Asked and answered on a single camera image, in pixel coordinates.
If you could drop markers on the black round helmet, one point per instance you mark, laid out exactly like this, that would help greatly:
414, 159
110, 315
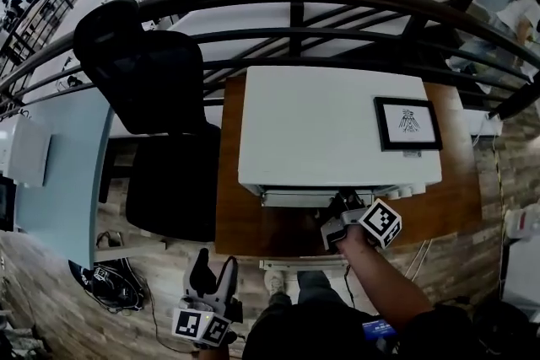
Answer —
79, 276

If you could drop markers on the black office chair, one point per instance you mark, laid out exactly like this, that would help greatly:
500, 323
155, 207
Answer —
152, 88

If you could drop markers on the brown wooden table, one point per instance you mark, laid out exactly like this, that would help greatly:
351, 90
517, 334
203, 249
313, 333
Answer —
455, 189

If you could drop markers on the white microwave oven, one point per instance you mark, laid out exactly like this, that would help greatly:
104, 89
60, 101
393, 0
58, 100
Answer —
27, 154

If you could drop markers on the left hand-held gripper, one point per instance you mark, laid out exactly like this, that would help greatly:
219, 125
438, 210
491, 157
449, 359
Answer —
198, 324

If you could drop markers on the phone with blue screen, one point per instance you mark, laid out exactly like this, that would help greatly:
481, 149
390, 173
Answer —
379, 329

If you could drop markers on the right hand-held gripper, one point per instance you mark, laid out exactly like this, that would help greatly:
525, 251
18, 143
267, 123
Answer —
379, 223

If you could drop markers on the person's leg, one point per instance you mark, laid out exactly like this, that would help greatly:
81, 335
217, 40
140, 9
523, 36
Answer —
279, 300
318, 286

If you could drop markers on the plastic bag with red print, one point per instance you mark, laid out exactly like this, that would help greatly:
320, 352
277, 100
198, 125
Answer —
523, 223

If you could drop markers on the black framed picture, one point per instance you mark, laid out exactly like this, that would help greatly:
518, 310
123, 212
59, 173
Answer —
407, 124

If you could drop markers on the light blue desk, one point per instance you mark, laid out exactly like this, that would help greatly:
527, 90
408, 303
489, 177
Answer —
63, 181

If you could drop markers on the person's left leg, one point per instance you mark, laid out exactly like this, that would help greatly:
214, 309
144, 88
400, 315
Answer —
279, 300

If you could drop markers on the person's right forearm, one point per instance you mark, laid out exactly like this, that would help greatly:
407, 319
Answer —
379, 278

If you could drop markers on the person's left shoe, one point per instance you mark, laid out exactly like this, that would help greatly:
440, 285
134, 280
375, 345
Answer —
274, 282

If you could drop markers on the white toaster oven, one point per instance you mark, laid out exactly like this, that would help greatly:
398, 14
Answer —
312, 126

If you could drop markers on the person's right leg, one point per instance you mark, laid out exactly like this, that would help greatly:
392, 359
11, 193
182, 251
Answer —
318, 286

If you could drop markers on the person's black top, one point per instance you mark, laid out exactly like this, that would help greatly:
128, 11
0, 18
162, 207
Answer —
320, 333

